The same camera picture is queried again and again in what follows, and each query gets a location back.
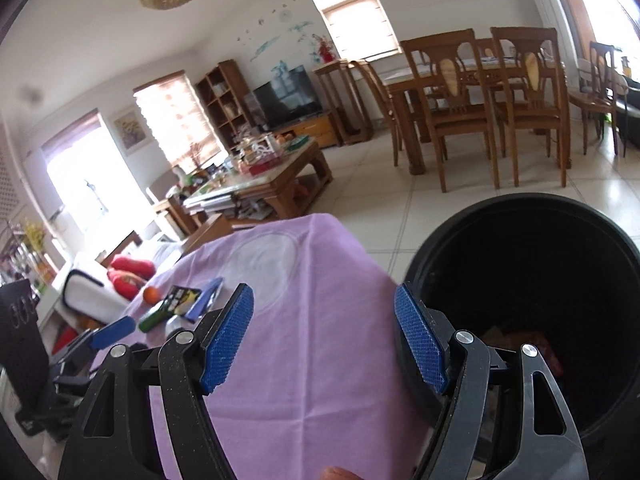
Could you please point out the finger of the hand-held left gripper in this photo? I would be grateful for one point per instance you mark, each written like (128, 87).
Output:
(75, 382)
(112, 332)

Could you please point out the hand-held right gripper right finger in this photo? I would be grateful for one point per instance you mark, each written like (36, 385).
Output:
(420, 340)

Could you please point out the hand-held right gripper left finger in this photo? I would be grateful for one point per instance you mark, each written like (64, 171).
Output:
(227, 340)

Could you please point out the black bin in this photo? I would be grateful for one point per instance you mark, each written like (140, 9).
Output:
(525, 270)

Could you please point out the person's right hand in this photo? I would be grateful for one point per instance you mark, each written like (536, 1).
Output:
(340, 474)

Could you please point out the bright green packet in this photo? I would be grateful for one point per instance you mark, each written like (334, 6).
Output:
(156, 316)

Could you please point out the red cushion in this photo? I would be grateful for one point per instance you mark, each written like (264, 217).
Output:
(130, 285)
(132, 264)

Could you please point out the wooden sofa with white cushions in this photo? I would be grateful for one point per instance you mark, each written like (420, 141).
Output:
(90, 285)

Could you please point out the small orange item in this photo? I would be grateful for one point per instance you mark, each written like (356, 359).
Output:
(151, 295)

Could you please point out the black packet with yellow print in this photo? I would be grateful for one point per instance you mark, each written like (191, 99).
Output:
(181, 300)

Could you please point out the clear glass plate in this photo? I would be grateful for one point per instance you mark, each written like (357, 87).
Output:
(265, 270)

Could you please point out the white display shelf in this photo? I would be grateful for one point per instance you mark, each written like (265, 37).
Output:
(20, 255)

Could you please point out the purple cloth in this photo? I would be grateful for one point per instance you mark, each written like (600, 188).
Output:
(310, 385)

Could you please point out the yellow flowers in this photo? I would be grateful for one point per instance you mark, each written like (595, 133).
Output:
(34, 235)

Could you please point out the wooden armchair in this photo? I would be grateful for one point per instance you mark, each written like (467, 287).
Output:
(162, 187)

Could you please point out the bright balcony window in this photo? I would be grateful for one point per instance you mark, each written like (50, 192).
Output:
(90, 175)

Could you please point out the wooden coffee table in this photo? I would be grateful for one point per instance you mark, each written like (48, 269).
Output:
(285, 175)

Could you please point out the small framed flower picture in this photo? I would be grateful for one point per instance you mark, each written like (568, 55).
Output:
(130, 130)

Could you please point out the wide window with pink blind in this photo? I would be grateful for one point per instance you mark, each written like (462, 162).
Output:
(175, 120)

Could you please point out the wooden dining chair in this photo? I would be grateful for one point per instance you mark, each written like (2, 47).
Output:
(375, 90)
(457, 120)
(530, 115)
(595, 95)

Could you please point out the wooden television stand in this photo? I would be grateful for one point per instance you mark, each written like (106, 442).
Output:
(315, 130)

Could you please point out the wooden bookshelf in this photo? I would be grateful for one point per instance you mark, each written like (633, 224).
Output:
(220, 95)

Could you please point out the black television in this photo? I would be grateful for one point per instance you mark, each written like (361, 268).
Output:
(287, 97)

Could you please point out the wooden dining table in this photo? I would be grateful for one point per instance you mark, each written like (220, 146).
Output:
(400, 90)

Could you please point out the tall wooden side stand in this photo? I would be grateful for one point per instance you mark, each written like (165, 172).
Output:
(332, 67)

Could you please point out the red flower decoration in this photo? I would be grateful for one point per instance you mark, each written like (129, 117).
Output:
(325, 51)

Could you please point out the narrow window with blind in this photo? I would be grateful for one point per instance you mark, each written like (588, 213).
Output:
(355, 15)

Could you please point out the white standing air conditioner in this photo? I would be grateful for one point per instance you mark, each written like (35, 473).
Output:
(550, 15)

